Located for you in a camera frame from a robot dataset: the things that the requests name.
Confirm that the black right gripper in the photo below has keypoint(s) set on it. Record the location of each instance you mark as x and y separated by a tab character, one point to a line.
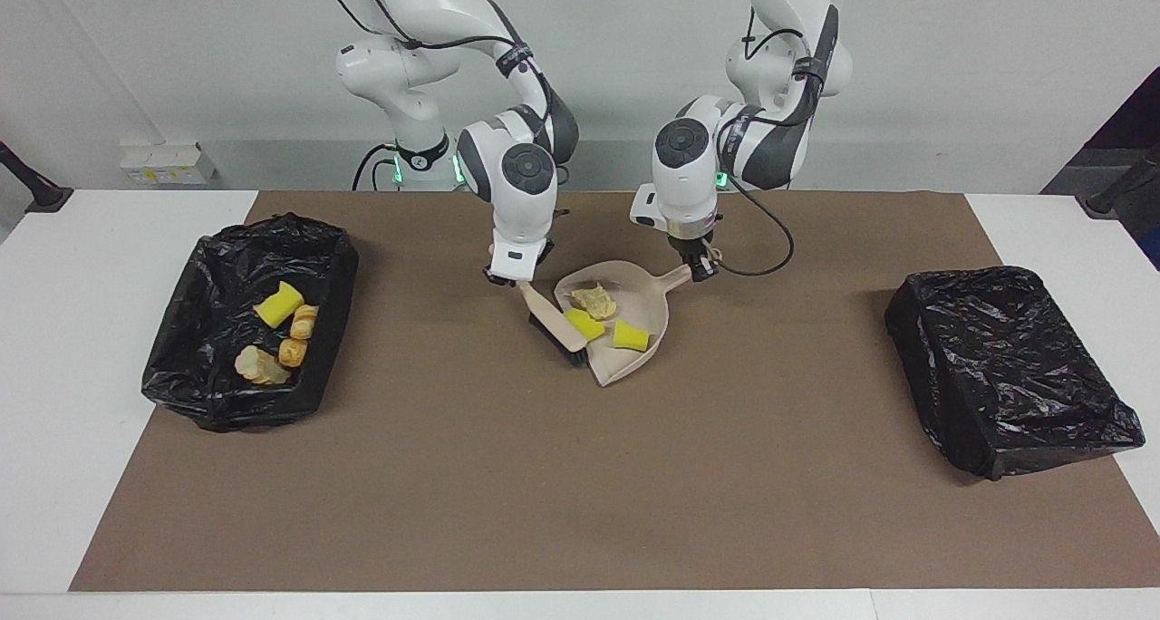
497	277

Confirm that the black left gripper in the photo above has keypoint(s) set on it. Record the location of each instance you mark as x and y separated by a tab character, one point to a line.
695	248

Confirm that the notched yellow sponge piece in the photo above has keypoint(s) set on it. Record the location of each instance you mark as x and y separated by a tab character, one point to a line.
278	305

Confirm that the bin with black bag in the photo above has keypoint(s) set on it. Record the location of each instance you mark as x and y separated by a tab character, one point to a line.
208	266
1006	366

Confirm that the black stand foot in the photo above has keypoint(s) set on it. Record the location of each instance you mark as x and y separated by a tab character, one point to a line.
1110	198
41	194

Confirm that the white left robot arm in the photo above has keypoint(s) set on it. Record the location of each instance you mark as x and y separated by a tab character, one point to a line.
684	176

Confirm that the brown paper mat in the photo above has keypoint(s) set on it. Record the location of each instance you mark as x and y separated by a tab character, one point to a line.
453	511

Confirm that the small yellow sponge piece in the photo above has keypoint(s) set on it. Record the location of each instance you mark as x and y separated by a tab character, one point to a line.
631	336

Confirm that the large yellow sponge piece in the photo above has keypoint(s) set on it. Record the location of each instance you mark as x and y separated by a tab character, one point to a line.
587	324

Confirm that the white power strip box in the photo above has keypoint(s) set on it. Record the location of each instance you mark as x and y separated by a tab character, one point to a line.
163	162

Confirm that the beige hand brush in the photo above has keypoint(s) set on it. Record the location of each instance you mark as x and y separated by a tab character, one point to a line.
553	316

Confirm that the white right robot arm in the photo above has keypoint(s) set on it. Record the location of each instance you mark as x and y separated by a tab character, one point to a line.
521	203

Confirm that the beige torn bread chunk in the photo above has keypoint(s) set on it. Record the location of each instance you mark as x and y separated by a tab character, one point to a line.
595	303

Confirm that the brown bread roll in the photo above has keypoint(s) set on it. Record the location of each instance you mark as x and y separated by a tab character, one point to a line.
292	353

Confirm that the beige plastic dustpan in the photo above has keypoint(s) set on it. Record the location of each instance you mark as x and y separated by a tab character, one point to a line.
625	363

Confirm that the small beige bread chunk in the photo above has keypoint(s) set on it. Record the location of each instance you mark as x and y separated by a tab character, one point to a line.
304	322

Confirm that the large beige bread chunk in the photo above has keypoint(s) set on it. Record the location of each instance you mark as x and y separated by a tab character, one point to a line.
256	364

